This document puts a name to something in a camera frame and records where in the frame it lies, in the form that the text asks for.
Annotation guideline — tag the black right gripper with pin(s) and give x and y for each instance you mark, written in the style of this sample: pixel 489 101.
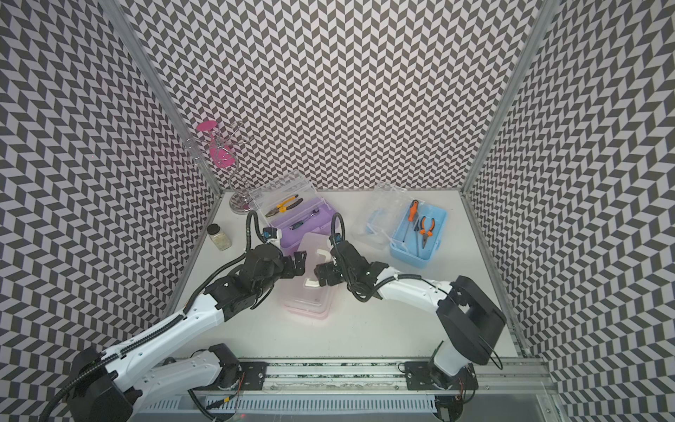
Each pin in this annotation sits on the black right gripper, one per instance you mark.
pixel 330 270

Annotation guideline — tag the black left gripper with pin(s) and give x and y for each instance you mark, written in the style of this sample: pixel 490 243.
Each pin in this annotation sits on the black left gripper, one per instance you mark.
pixel 300 262

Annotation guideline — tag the pink toolbox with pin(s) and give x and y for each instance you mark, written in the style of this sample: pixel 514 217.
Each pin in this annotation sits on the pink toolbox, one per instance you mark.
pixel 303 295

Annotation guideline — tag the purple toolbox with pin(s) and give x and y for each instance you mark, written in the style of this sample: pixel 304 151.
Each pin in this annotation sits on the purple toolbox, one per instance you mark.
pixel 266 197

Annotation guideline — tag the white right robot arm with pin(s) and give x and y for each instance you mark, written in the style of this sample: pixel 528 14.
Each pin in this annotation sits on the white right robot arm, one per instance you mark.
pixel 472 321

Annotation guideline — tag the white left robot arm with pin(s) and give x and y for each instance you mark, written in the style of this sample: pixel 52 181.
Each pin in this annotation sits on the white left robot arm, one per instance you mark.
pixel 114 384

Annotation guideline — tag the glass jar black lid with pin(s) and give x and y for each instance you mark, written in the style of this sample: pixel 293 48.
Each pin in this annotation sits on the glass jar black lid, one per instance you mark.
pixel 219 237

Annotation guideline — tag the silver ratchet wrench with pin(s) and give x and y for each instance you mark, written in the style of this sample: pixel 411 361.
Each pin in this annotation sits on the silver ratchet wrench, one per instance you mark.
pixel 298 224

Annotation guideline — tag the yellow black pliers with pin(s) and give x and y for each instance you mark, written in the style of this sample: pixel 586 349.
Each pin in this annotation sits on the yellow black pliers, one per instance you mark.
pixel 285 206

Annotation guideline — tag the blue toolbox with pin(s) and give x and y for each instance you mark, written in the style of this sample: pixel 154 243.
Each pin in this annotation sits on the blue toolbox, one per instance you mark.
pixel 383 220

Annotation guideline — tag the pink glass on rack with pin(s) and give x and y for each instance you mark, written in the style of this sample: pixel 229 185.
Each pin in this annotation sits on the pink glass on rack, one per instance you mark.
pixel 219 145

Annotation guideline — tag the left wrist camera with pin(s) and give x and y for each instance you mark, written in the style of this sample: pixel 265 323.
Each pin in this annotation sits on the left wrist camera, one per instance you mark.
pixel 272 235

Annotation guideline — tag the orange handled pliers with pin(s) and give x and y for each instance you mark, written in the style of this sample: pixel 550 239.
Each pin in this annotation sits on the orange handled pliers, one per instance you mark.
pixel 425 230

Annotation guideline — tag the orange handled screwdriver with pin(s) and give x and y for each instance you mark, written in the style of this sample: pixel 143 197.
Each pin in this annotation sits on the orange handled screwdriver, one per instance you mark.
pixel 412 217

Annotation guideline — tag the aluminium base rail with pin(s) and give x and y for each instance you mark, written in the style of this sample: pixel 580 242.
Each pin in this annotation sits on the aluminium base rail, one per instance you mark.
pixel 309 387

